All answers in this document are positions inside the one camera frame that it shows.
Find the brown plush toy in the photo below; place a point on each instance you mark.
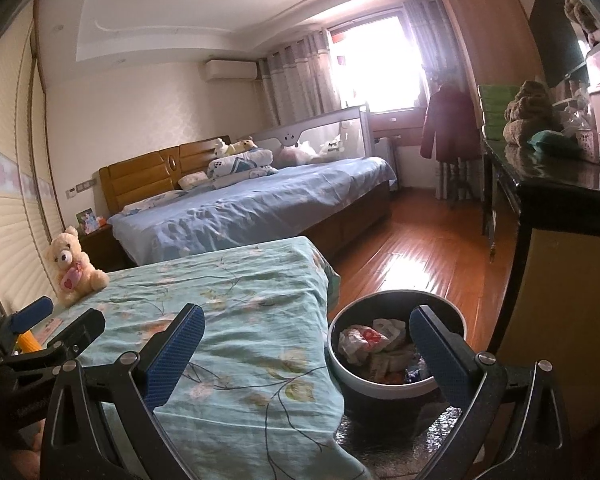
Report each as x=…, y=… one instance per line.
x=530, y=115

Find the silver foil mat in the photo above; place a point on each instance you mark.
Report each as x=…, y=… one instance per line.
x=395, y=440

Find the pink paper card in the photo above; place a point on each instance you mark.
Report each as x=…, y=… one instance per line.
x=55, y=326

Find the white stuffed toy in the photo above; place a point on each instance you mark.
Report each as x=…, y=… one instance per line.
x=221, y=147

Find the coat stand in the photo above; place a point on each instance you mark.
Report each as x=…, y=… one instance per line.
x=455, y=182

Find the black bin with white rim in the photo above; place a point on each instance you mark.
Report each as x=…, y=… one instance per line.
x=380, y=307

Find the dark wooden nightstand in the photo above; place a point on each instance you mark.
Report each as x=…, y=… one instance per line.
x=100, y=247

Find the teal cloth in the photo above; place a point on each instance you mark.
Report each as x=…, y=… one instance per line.
x=555, y=141

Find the bright window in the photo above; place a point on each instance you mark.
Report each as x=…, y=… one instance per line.
x=380, y=60

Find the wooden headboard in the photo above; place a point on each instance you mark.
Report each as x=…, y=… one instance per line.
x=140, y=175

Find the grey white bed guard rail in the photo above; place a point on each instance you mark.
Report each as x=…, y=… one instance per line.
x=320, y=127

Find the cream teddy bear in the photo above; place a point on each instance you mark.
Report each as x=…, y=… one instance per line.
x=72, y=270

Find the blue white patterned pillow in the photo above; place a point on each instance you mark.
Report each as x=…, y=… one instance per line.
x=240, y=162

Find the yellow stuffed toy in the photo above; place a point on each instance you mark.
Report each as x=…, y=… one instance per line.
x=242, y=146

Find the blue silver bag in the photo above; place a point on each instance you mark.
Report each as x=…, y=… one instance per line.
x=413, y=373

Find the person's left hand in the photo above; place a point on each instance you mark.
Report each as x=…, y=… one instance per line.
x=34, y=447

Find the black top cabinet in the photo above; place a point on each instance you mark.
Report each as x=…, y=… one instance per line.
x=570, y=185

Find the clear plastic bag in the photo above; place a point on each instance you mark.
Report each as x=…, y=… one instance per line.
x=580, y=132

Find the bed with blue sheet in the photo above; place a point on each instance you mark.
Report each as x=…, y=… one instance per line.
x=240, y=205

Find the grey beige curtain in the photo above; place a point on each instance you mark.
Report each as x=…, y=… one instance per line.
x=300, y=80
x=427, y=45

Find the black television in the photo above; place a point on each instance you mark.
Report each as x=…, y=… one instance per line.
x=555, y=25

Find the stack of green boxes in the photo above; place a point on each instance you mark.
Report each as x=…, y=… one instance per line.
x=497, y=110

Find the small white pillow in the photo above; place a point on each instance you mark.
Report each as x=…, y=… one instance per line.
x=194, y=180

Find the wall switch panel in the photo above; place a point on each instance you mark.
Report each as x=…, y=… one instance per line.
x=82, y=186

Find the white red plastic bag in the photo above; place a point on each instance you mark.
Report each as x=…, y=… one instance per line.
x=365, y=340

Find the wooden desk with drawers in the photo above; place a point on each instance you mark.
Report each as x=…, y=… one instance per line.
x=397, y=122

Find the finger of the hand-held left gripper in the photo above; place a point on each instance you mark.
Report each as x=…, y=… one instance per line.
x=32, y=312
x=80, y=327

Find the orange yellow object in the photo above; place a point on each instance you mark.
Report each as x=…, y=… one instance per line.
x=29, y=341

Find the cream sliding wardrobe door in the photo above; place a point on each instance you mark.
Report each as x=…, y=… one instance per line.
x=10, y=200

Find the dark red coat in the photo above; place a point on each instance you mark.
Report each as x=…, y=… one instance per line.
x=450, y=120

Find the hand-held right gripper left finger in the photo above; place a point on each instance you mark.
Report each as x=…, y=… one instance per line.
x=175, y=355

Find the light blue floral tablecloth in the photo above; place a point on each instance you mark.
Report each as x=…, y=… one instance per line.
x=240, y=300

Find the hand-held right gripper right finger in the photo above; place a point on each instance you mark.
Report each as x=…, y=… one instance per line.
x=440, y=355

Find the photo frame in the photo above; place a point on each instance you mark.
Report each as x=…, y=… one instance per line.
x=86, y=220

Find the flat blue print pillow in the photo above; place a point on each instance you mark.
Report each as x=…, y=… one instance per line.
x=152, y=201

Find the pink plush toy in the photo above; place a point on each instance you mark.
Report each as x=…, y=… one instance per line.
x=295, y=152

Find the white air conditioner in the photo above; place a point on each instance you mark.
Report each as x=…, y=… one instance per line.
x=230, y=69

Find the wooden wardrobe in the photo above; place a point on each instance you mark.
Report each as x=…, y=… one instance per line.
x=485, y=25

